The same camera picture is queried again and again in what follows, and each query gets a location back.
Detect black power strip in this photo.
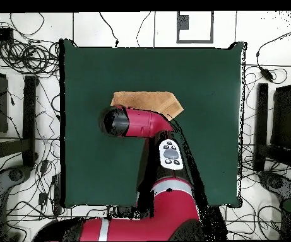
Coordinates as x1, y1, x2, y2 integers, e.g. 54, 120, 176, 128
50, 173, 62, 215

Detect small black adapter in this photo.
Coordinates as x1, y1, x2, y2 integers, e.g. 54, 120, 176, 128
38, 192, 49, 205

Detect tan terry towel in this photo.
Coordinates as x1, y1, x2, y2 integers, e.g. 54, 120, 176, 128
110, 91, 184, 121

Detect black cable with plug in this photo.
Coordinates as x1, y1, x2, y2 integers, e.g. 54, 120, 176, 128
98, 11, 120, 48

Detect dark green table cloth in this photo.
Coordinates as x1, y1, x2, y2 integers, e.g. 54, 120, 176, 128
59, 38, 247, 209

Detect grey rectangular floor frame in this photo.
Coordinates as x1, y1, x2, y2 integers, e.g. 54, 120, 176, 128
176, 11, 215, 44

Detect black power adapter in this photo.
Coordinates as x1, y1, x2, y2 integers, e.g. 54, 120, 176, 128
259, 66, 275, 83

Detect coiled black cables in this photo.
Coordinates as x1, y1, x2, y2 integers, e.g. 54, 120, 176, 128
0, 40, 60, 76

